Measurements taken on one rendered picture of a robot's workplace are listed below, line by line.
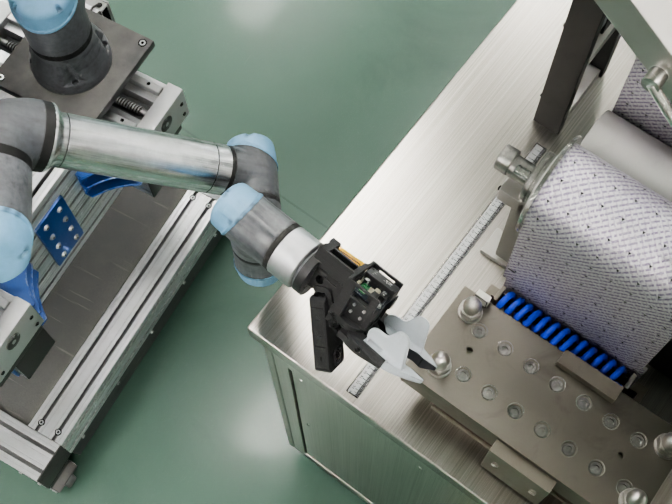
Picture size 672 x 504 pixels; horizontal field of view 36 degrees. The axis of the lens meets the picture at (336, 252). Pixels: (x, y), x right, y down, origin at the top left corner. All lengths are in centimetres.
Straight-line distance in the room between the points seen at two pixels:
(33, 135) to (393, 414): 68
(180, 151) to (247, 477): 121
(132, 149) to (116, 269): 106
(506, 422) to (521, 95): 63
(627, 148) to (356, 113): 150
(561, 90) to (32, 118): 83
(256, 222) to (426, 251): 41
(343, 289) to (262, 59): 169
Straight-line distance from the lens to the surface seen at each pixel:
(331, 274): 135
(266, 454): 252
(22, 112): 139
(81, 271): 250
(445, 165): 177
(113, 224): 253
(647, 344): 145
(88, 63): 195
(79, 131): 142
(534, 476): 149
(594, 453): 150
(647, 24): 72
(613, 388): 151
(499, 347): 152
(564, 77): 169
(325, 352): 139
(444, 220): 172
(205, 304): 264
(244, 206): 138
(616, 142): 144
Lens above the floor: 246
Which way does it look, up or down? 68 degrees down
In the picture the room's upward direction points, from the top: 2 degrees counter-clockwise
